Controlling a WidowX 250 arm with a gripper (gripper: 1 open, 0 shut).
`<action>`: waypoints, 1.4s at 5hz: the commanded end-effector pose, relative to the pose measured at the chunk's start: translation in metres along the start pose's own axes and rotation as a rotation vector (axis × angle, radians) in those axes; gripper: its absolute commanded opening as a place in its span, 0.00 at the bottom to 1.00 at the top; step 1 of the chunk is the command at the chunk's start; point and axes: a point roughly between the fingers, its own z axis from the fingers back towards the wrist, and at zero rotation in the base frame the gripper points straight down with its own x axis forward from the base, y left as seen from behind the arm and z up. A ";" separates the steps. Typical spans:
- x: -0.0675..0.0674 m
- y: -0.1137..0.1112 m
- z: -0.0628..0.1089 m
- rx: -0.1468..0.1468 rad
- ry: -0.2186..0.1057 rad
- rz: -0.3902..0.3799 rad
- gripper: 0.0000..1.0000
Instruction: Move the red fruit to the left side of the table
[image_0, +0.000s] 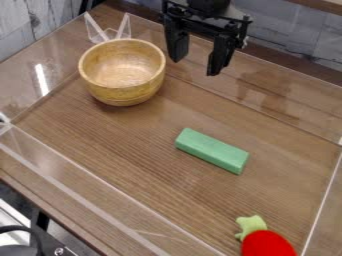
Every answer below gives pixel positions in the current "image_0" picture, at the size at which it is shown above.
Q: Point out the clear acrylic corner bracket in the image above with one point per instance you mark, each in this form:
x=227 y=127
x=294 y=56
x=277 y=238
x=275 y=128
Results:
x=99 y=35

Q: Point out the wooden bowl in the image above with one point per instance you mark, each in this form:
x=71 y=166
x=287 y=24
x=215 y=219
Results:
x=123 y=71

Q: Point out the clear acrylic front wall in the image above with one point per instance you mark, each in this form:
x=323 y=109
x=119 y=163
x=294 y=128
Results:
x=118 y=225

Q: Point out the red plush fruit green stem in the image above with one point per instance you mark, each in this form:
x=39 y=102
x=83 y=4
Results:
x=258 y=240

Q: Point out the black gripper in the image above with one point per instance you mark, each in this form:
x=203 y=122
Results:
x=206 y=17

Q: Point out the green rectangular block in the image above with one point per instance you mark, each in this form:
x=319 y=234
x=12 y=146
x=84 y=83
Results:
x=212 y=151

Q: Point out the black metal table frame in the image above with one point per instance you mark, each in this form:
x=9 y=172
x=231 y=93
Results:
x=19 y=212

